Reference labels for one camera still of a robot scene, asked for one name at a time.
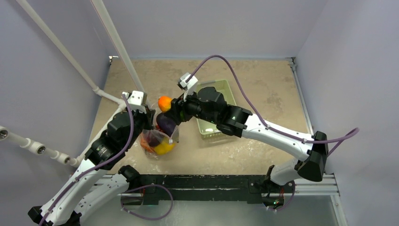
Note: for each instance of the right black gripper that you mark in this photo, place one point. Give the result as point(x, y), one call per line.
point(178, 108)

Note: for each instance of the yellow bell pepper toy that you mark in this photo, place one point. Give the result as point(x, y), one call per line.
point(164, 147)

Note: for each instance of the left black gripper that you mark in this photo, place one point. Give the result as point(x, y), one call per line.
point(148, 117)

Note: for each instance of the orange fruit toy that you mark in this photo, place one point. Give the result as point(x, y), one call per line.
point(146, 147)

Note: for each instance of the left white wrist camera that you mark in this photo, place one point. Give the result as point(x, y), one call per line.
point(136, 100)

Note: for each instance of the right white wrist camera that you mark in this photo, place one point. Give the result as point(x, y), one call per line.
point(188, 83)

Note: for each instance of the purple eggplant toy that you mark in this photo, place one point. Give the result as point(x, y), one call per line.
point(166, 124)

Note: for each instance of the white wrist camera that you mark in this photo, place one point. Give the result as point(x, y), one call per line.
point(136, 100)
point(188, 83)

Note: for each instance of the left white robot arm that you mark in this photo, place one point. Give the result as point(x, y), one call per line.
point(102, 155)

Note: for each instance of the clear pink zip bag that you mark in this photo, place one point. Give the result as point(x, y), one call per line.
point(156, 129)

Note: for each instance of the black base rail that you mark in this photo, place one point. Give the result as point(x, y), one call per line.
point(252, 189)

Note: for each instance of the orange green mango toy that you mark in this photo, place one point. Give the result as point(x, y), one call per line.
point(165, 103)

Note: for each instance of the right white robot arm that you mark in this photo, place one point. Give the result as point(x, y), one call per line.
point(308, 151)

